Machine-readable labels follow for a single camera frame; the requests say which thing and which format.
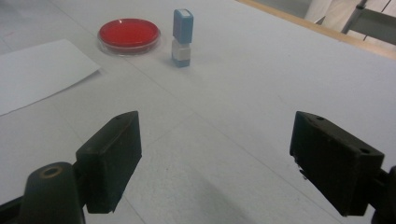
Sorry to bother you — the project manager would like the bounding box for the blue and white stamp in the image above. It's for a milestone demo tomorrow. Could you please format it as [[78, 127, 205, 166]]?
[[171, 8, 194, 62]]

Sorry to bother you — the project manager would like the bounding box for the white desk frame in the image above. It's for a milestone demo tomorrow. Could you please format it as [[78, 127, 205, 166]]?
[[340, 0, 396, 46]]

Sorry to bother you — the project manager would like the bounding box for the large white table mat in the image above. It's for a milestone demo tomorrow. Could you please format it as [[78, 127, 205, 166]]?
[[0, 0, 396, 224]]

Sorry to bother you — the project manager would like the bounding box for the white paper sheet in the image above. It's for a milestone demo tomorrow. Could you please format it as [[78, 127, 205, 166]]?
[[0, 38, 101, 117]]

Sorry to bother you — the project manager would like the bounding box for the round red ink pad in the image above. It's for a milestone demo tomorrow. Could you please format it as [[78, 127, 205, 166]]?
[[97, 18, 162, 57]]

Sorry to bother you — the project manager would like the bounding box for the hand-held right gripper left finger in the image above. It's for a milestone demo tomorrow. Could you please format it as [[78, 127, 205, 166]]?
[[75, 110, 143, 215]]

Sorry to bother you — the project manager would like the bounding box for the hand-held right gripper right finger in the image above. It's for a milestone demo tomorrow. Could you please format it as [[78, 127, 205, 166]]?
[[289, 110, 386, 217]]

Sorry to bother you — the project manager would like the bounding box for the wooden table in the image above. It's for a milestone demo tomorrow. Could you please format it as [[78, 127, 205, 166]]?
[[235, 0, 396, 61]]

